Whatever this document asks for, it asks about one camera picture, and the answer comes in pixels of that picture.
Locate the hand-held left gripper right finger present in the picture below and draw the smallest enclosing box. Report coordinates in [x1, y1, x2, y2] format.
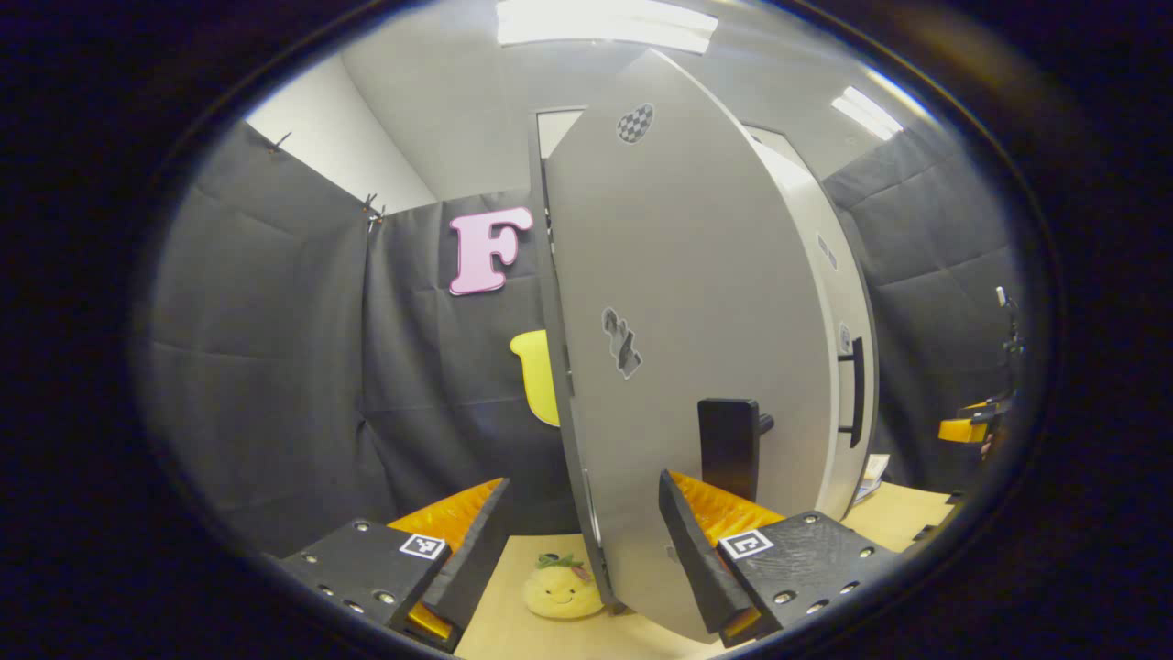
[658, 469, 905, 649]

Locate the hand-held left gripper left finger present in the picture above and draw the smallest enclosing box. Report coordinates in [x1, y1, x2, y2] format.
[278, 477, 512, 654]

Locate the white shoe cabinet door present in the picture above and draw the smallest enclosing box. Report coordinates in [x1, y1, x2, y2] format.
[530, 48, 839, 643]
[747, 124, 881, 523]

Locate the white grey shoe cabinet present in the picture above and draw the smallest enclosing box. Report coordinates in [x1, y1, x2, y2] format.
[534, 105, 807, 175]

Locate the yellow plush toy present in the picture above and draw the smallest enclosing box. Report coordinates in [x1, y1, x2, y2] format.
[522, 552, 606, 620]

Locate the black backdrop cloth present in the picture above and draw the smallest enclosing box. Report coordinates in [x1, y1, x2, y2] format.
[142, 119, 1023, 560]

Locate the small ceiling light panel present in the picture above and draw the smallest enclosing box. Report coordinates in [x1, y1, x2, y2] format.
[831, 85, 904, 140]

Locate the long ceiling light panel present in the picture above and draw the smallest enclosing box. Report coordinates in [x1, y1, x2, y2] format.
[495, 0, 720, 54]

